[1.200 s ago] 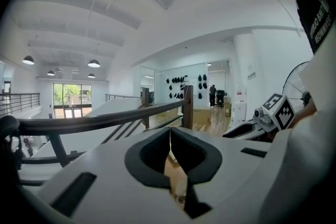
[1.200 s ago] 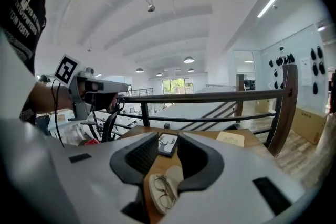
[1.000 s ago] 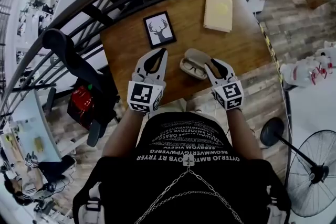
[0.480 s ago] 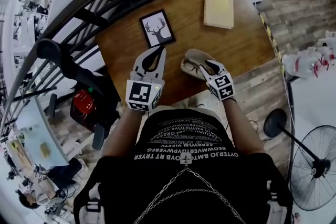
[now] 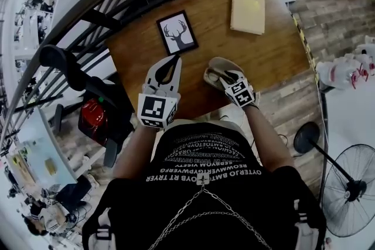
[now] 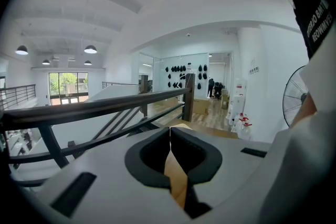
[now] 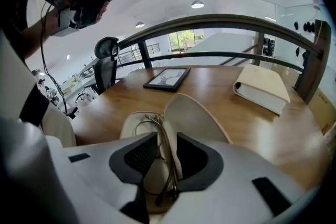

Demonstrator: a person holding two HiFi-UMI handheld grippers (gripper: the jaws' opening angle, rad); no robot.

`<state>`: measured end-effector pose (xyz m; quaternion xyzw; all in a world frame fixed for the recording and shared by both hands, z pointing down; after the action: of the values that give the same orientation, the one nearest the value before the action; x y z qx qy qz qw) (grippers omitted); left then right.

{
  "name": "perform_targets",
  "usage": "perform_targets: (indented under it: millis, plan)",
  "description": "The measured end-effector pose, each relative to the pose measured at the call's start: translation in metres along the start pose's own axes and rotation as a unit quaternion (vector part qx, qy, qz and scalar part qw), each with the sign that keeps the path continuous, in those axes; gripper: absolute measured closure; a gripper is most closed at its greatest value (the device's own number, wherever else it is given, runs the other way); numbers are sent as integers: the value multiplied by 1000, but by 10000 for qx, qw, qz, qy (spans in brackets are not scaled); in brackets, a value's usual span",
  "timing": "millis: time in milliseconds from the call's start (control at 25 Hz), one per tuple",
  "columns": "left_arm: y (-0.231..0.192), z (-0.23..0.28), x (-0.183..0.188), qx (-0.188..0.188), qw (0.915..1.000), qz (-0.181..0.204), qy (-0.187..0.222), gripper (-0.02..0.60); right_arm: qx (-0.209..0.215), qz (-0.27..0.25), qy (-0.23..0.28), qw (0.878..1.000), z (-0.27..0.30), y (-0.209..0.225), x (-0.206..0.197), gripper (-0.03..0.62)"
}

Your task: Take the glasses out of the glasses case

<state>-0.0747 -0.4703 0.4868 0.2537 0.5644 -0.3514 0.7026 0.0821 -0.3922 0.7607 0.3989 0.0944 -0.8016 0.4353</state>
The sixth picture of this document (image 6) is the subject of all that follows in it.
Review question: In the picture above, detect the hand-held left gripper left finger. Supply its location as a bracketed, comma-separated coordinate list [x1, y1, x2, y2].
[34, 127, 195, 224]

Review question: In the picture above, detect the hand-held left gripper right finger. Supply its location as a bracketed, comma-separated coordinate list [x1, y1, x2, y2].
[170, 127, 272, 219]

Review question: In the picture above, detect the person's left forearm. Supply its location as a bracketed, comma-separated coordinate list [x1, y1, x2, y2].
[290, 91, 320, 128]

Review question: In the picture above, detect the clear red-capped water bottle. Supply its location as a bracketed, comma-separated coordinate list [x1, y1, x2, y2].
[232, 112, 244, 132]
[239, 122, 253, 141]
[235, 116, 249, 137]

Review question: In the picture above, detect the narrow cardboard box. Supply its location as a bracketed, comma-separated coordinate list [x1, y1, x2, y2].
[221, 89, 230, 110]

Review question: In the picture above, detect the large cardboard box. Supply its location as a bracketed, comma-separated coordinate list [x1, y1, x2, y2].
[193, 98, 211, 116]

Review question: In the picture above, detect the white water dispenser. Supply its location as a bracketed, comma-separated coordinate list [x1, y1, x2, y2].
[228, 78, 248, 126]

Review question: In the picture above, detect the dark metal stair railing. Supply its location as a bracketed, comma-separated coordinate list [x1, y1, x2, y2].
[0, 73, 196, 187]

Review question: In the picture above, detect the black standing fan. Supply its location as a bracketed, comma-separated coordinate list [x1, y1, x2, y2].
[282, 65, 311, 128]

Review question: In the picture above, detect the large framed window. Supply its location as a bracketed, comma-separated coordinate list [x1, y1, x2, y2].
[48, 72, 89, 106]

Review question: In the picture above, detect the person's white shirt sleeve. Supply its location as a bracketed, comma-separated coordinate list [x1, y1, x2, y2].
[299, 58, 336, 115]

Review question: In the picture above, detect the dark balcony railing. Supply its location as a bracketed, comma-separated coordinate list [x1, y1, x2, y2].
[0, 83, 37, 111]

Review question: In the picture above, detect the person's black printed shirt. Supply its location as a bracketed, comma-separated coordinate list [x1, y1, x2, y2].
[280, 0, 336, 60]

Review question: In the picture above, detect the group of black wall-hung caps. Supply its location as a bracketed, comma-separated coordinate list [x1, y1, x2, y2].
[164, 63, 211, 90]

